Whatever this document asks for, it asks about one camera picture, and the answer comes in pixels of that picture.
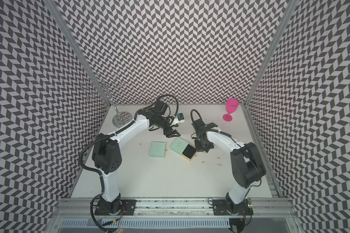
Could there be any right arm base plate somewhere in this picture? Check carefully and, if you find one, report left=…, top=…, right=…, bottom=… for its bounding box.
left=212, top=199, right=254, bottom=216

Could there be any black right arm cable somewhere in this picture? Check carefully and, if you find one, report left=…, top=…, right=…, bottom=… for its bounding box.
left=190, top=109, right=202, bottom=126

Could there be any aluminium right corner post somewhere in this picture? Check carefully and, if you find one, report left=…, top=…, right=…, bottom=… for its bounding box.
left=244, top=0, right=300, bottom=107

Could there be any aluminium corner post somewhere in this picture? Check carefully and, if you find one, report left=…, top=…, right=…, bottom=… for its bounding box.
left=244, top=0, right=300, bottom=107
left=42, top=0, right=112, bottom=107

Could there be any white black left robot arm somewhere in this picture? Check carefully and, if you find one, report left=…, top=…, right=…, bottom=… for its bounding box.
left=92, top=100, right=185, bottom=203

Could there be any aluminium front rail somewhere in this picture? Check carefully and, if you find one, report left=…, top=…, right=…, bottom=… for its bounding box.
left=45, top=198, right=303, bottom=233

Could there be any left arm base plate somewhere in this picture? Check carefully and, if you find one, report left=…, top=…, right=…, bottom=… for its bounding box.
left=94, top=199, right=137, bottom=216

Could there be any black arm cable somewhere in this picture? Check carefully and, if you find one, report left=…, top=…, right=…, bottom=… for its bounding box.
left=156, top=94, right=179, bottom=120
left=190, top=109, right=202, bottom=126

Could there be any mint box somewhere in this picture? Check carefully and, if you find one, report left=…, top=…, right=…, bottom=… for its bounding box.
left=149, top=141, right=166, bottom=158
left=170, top=137, right=196, bottom=161

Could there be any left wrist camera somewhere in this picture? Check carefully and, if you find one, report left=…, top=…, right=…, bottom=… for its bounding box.
left=171, top=113, right=185, bottom=126

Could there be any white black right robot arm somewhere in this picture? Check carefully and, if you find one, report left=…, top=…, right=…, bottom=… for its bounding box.
left=191, top=119, right=266, bottom=206

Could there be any pink plastic wine glass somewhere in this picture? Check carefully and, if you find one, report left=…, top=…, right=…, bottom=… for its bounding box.
left=223, top=99, right=240, bottom=122

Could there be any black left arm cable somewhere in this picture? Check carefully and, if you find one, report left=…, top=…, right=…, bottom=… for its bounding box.
left=156, top=94, right=179, bottom=120

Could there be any aluminium left corner post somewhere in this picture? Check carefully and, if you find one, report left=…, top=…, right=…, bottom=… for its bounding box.
left=42, top=0, right=112, bottom=107

